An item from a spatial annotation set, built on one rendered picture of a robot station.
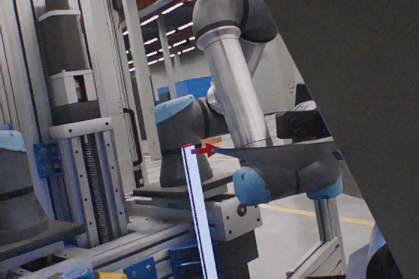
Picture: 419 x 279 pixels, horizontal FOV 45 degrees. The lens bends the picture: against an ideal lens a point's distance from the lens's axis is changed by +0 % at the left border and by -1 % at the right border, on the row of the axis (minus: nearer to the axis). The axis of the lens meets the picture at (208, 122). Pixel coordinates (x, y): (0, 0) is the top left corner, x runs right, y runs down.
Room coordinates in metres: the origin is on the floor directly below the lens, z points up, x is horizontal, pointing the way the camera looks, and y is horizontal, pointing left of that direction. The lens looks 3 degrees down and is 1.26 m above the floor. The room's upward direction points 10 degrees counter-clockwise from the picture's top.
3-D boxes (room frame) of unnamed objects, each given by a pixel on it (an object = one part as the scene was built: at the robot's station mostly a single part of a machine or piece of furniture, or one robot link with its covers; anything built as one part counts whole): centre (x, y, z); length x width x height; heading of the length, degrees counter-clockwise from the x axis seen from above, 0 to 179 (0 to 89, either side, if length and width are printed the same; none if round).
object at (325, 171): (1.01, -0.19, 1.08); 0.11 x 0.08 x 0.11; 111
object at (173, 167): (1.42, 0.09, 1.09); 0.15 x 0.15 x 0.10
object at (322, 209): (1.25, -0.24, 0.96); 0.03 x 0.03 x 0.20; 57
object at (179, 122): (1.42, 0.08, 1.20); 0.13 x 0.12 x 0.14; 111
